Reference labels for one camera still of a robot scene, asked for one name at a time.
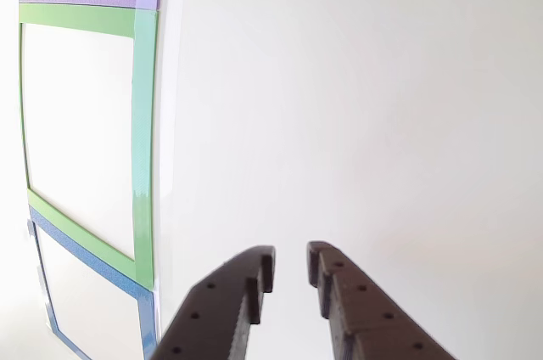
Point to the blue square frame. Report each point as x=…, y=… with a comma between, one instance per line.
x=146, y=322

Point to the green square frame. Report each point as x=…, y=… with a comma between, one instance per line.
x=142, y=143

